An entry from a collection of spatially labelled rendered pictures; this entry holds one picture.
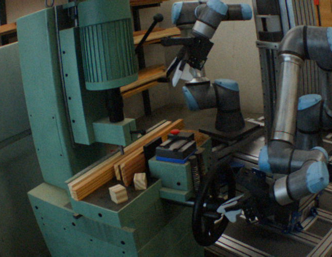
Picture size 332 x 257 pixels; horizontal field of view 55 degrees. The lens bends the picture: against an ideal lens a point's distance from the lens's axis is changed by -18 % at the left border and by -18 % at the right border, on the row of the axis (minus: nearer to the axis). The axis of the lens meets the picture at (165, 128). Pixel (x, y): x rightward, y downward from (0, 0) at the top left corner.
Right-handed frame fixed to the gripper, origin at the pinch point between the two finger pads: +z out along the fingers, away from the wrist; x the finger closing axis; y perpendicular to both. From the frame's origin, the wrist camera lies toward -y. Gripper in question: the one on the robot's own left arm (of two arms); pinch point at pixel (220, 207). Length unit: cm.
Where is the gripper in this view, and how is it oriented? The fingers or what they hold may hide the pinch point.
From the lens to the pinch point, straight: 106.2
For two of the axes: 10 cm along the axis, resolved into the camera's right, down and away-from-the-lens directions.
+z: -6.7, 3.7, 6.5
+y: 4.9, 8.7, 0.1
